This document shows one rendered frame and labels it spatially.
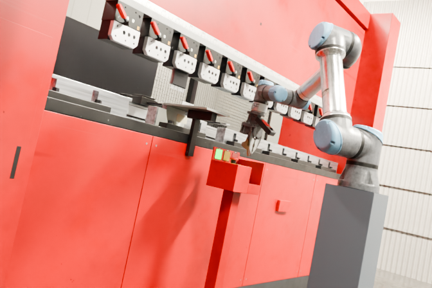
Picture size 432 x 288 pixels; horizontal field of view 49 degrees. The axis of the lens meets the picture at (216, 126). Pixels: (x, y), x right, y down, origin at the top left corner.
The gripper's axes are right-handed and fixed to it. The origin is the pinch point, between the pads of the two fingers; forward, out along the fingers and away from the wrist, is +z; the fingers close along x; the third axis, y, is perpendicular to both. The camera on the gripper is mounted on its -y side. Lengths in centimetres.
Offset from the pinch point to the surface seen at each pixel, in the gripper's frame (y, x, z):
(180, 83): 37.6, 20.4, -24.2
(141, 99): 55, 27, -12
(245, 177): -6.7, 7.7, 10.3
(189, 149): 18.6, 21.1, 5.3
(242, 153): 24.4, -26.0, 1.6
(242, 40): 41, -19, -59
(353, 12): 55, -159, -128
